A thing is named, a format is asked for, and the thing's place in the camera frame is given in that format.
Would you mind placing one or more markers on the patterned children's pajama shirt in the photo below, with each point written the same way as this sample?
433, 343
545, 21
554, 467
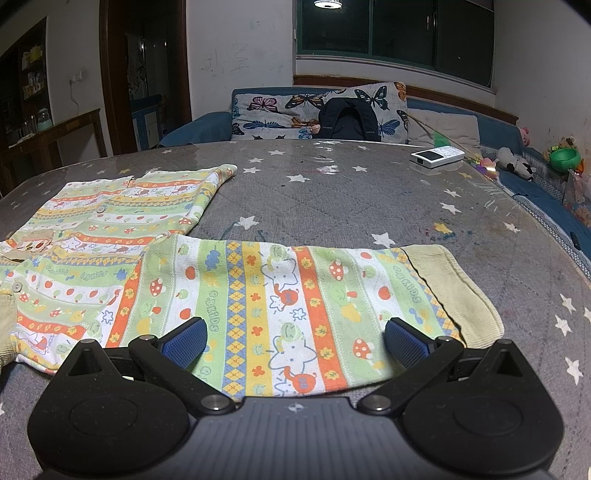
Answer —
277, 277

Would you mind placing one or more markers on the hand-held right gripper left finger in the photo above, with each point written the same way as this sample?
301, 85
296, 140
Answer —
187, 342

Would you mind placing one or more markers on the pale green bottle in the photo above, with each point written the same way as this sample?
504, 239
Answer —
43, 121

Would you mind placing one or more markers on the pink plush toy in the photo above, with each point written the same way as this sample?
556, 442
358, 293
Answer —
524, 136

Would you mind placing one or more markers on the toy stick with green end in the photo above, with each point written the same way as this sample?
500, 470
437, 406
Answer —
437, 136

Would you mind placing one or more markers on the white wall socket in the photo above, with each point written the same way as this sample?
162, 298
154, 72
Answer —
76, 77

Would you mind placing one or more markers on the pink and yellow small toy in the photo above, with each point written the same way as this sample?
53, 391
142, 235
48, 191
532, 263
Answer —
487, 167

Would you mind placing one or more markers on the grey star-printed tablecloth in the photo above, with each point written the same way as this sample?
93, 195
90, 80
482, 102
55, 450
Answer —
346, 198

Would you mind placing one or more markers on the dark wooden door frame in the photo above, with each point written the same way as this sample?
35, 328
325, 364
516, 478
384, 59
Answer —
111, 92

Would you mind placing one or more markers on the beige cushion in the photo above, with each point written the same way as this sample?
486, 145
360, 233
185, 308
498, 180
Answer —
438, 124

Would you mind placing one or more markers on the white handheld device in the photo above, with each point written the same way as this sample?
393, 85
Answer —
436, 157

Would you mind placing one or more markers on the black backpack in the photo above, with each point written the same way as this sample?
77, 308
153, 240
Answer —
346, 122

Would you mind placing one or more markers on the butterfly-print cushion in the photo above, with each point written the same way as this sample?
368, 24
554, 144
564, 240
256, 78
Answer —
268, 115

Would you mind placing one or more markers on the wooden shelf cabinet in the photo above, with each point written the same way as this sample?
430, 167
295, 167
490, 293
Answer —
32, 69

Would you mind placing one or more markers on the clear bag with bear print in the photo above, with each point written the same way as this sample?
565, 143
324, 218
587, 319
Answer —
577, 196

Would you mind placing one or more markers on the black and white plush toy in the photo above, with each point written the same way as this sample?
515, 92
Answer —
512, 164

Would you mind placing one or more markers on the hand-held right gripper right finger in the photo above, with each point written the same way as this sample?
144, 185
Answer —
404, 344

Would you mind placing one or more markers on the green toy bowl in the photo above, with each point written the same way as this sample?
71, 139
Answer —
565, 159

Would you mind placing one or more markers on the small black object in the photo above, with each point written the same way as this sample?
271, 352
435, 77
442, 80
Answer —
577, 240

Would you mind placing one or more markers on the blue and white cabinet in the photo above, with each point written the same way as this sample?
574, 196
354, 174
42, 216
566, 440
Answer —
147, 122

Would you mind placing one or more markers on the green-framed window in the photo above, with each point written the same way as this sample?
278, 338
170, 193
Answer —
401, 32

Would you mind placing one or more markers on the yellow plush toy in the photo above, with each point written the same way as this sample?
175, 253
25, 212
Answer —
565, 142

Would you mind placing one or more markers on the wooden side table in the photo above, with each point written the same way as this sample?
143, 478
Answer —
60, 134

